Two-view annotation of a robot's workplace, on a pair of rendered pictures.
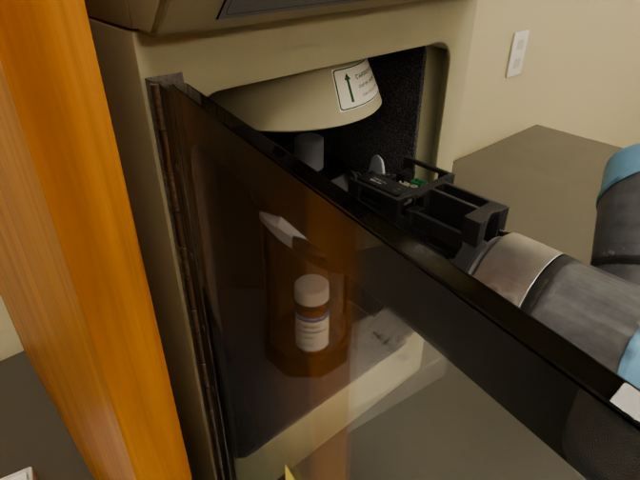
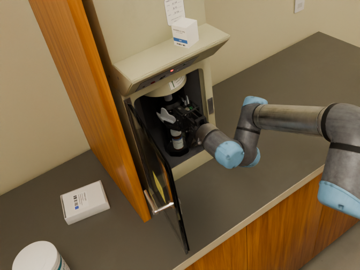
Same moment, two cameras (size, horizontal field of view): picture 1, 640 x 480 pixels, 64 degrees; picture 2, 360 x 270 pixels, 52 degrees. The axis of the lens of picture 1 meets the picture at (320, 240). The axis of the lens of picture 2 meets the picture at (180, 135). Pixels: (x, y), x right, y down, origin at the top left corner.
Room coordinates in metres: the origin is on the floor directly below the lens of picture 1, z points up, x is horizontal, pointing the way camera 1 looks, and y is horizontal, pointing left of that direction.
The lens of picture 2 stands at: (-0.53, -0.27, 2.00)
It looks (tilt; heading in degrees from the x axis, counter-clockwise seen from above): 42 degrees down; 15
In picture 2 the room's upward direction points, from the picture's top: 10 degrees counter-clockwise
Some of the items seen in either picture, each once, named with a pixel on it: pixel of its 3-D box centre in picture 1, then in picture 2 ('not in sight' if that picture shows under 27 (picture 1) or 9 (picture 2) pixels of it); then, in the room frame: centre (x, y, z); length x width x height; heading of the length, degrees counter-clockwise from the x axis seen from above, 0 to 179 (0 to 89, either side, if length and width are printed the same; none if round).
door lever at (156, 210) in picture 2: not in sight; (157, 200); (0.07, -0.01, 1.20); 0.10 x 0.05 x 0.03; 32
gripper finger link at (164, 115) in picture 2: not in sight; (164, 114); (0.40, 0.02, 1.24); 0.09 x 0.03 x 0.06; 66
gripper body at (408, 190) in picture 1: (423, 234); (192, 121); (0.35, -0.08, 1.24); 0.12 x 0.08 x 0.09; 41
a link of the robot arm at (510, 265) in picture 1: (509, 290); (207, 136); (0.29, -0.14, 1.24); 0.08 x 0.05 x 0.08; 131
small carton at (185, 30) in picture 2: not in sight; (185, 32); (0.38, -0.10, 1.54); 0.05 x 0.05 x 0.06; 60
